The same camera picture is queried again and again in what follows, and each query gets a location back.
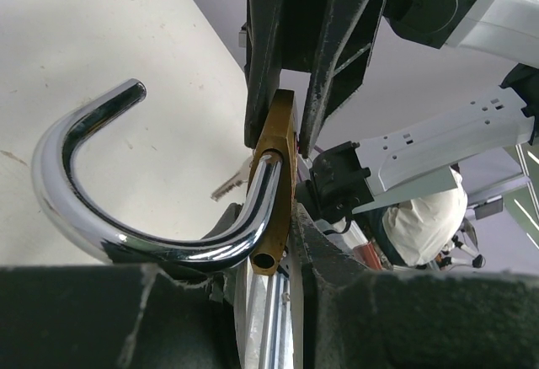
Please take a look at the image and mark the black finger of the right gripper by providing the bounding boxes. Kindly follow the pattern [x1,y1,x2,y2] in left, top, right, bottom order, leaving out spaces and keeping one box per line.
[244,0,285,148]

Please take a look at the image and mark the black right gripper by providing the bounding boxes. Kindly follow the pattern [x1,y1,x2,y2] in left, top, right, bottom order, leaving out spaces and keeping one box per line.
[299,0,477,158]

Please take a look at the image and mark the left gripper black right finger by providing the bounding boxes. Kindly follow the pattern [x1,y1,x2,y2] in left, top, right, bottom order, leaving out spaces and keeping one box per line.
[290,204,538,368]

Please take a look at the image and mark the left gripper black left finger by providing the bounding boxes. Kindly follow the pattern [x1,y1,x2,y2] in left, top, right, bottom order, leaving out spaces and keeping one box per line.
[0,202,249,369]

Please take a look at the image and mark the large brass padlock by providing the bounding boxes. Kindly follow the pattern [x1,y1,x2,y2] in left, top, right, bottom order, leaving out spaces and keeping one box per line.
[31,78,296,275]

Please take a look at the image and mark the large padlock keys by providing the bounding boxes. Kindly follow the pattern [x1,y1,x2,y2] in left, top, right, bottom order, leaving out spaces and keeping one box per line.
[211,155,253,201]

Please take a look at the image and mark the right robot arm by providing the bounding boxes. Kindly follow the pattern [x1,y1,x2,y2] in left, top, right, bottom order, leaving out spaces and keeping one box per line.
[243,0,538,222]

